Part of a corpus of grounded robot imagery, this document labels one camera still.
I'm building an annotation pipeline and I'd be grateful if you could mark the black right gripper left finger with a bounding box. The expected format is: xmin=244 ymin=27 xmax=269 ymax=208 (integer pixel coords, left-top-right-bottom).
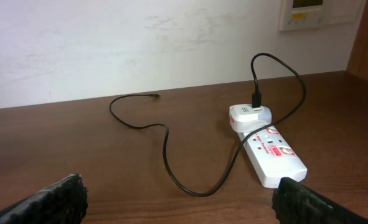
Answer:
xmin=0 ymin=174 xmax=88 ymax=224

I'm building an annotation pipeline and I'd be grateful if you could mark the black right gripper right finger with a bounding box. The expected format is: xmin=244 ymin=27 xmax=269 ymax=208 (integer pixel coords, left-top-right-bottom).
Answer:
xmin=272 ymin=177 xmax=368 ymax=224

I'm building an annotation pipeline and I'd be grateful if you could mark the black USB charging cable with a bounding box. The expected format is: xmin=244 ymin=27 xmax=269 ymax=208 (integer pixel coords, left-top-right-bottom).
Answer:
xmin=108 ymin=52 xmax=307 ymax=198

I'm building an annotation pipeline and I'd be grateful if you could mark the white USB charger adapter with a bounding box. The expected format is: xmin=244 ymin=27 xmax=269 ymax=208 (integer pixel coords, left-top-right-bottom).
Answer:
xmin=229 ymin=104 xmax=272 ymax=133

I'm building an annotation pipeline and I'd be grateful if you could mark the white power strip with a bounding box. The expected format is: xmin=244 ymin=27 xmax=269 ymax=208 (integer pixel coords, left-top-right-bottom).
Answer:
xmin=243 ymin=126 xmax=308 ymax=189

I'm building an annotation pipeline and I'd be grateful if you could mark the beige wall control panel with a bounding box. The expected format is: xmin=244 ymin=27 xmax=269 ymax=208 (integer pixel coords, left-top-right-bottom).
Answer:
xmin=278 ymin=0 xmax=365 ymax=32

